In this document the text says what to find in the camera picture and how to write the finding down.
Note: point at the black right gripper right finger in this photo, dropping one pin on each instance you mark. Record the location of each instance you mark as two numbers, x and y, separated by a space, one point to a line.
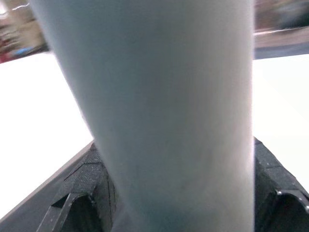
275 183

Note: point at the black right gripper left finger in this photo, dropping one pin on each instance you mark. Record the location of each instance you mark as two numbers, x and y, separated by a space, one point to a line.
84 183

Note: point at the white plastic table leg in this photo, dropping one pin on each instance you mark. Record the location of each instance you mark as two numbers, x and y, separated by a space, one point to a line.
157 108

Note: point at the small blue object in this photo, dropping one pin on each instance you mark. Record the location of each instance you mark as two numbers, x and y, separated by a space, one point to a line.
23 51

